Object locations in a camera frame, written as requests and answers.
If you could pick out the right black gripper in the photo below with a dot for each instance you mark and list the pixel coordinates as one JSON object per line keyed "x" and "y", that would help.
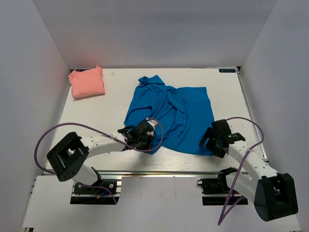
{"x": 219, "y": 152}

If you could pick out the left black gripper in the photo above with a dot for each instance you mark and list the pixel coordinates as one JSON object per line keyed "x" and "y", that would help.
{"x": 148, "y": 145}

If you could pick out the blue t-shirt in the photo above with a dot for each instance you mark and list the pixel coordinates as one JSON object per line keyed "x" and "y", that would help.
{"x": 184, "y": 114}

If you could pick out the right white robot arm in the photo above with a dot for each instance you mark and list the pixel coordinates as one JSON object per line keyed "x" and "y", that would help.
{"x": 272, "y": 193}

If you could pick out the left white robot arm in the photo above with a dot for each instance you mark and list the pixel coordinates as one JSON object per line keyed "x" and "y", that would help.
{"x": 67, "y": 157}

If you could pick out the blue label sticker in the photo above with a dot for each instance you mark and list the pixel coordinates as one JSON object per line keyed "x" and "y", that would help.
{"x": 227, "y": 70}

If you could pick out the folded pink t-shirt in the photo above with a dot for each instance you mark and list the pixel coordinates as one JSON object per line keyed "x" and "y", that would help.
{"x": 87, "y": 83}

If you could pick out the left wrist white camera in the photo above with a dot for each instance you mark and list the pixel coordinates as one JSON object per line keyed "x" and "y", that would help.
{"x": 153, "y": 124}

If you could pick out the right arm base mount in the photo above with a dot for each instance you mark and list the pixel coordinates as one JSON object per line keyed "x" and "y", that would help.
{"x": 215, "y": 190}

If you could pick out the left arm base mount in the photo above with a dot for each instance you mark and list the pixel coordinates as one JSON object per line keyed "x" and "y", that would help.
{"x": 109, "y": 195}

